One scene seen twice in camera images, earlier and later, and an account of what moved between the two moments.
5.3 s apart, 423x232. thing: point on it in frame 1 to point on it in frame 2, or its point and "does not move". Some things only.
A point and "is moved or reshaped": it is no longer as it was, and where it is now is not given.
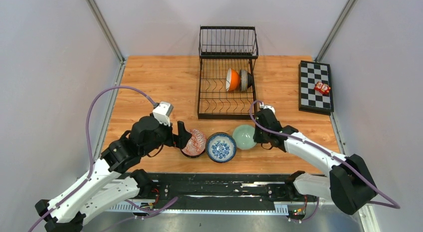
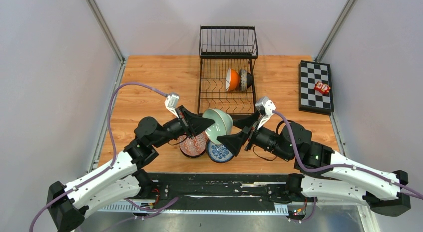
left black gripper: (181, 139) to (190, 122)
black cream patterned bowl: (246, 80) does not move
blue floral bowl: (221, 147) does not move
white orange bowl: (232, 80) does not move
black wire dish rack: (226, 81) does not move
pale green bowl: (243, 136) is moved or reshaped
